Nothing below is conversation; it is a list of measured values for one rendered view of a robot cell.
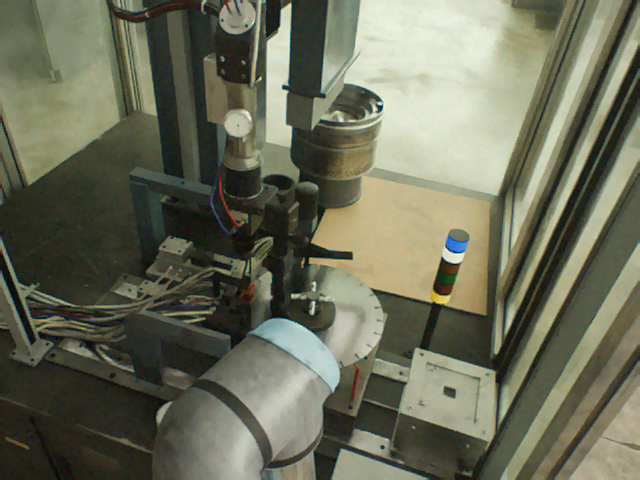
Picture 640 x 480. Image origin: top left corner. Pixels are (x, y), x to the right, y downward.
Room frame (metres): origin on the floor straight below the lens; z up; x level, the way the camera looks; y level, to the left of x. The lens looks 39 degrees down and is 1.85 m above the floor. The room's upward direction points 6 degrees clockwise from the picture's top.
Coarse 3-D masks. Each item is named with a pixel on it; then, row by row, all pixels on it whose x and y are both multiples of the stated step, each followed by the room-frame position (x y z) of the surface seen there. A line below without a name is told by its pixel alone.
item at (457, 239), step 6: (450, 234) 0.91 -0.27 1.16; (456, 234) 0.91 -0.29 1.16; (462, 234) 0.92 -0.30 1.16; (468, 234) 0.92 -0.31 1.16; (450, 240) 0.90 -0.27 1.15; (456, 240) 0.89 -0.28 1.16; (462, 240) 0.89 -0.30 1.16; (468, 240) 0.90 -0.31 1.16; (450, 246) 0.90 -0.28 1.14; (456, 246) 0.89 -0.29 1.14; (462, 246) 0.89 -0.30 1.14
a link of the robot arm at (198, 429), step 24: (168, 408) 0.31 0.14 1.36; (192, 408) 0.29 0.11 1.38; (216, 408) 0.29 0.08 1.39; (168, 432) 0.27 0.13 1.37; (192, 432) 0.27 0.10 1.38; (216, 432) 0.27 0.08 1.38; (240, 432) 0.28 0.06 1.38; (168, 456) 0.25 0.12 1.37; (192, 456) 0.25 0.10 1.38; (216, 456) 0.25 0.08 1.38; (240, 456) 0.26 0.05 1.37
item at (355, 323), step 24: (312, 264) 1.00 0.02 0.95; (264, 288) 0.90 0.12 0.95; (288, 288) 0.91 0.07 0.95; (336, 288) 0.93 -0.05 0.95; (360, 288) 0.94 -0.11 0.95; (240, 312) 0.82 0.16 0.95; (264, 312) 0.83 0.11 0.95; (336, 312) 0.85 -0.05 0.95; (360, 312) 0.86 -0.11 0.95; (336, 336) 0.78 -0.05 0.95; (360, 336) 0.78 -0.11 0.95; (336, 360) 0.71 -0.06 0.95
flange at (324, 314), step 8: (288, 304) 0.85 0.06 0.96; (296, 304) 0.85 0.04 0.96; (304, 304) 0.84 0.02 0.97; (320, 304) 0.84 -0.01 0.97; (328, 304) 0.86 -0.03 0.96; (288, 312) 0.83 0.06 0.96; (296, 312) 0.83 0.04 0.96; (304, 312) 0.83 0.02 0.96; (320, 312) 0.83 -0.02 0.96; (328, 312) 0.84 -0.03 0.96; (296, 320) 0.80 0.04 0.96; (304, 320) 0.81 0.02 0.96; (312, 320) 0.81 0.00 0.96; (320, 320) 0.81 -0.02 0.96; (328, 320) 0.81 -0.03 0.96; (312, 328) 0.79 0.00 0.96; (320, 328) 0.79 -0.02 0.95
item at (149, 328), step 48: (240, 96) 0.86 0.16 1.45; (240, 192) 0.85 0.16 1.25; (240, 240) 0.86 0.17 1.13; (240, 288) 0.93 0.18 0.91; (144, 336) 0.74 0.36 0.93; (192, 336) 0.72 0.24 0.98; (240, 336) 0.83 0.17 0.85; (144, 384) 0.74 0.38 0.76; (384, 384) 0.81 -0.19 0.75; (336, 432) 0.66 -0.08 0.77; (384, 432) 0.68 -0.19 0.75
